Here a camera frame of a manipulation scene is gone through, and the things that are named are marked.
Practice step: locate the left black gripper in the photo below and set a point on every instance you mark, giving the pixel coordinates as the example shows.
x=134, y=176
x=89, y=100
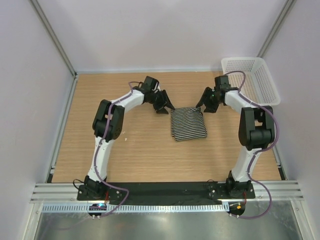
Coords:
x=164, y=100

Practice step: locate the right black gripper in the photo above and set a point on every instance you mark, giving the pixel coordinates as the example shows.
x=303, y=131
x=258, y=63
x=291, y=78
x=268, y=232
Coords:
x=205, y=96

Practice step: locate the black white striped tank top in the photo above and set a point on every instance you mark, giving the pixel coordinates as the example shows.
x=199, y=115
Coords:
x=187, y=123

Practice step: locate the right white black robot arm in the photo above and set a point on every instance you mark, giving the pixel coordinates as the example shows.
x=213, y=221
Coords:
x=256, y=131

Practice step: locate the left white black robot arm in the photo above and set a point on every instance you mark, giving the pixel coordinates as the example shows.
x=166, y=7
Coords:
x=107, y=126

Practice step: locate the white plastic basket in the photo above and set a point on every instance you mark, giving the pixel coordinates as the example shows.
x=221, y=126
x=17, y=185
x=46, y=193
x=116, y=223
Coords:
x=252, y=75

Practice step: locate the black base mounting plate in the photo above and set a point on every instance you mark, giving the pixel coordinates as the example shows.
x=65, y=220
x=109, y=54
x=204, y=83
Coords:
x=205, y=189

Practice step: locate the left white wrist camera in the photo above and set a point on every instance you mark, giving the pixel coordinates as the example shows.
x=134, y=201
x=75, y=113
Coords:
x=157, y=87

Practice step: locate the aluminium front rail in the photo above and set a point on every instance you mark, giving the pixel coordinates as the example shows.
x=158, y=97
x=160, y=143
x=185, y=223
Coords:
x=280, y=190

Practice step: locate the right aluminium frame post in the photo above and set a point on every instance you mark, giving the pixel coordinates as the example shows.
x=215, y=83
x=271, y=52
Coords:
x=276, y=27

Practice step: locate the aluminium frame post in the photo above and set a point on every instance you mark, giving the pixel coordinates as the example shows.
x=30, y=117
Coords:
x=276, y=27
x=52, y=35

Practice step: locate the left aluminium frame post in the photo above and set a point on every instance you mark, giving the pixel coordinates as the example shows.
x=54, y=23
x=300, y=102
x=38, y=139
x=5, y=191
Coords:
x=52, y=35

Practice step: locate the slotted white cable duct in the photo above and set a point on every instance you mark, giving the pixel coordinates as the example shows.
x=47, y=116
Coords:
x=91, y=208

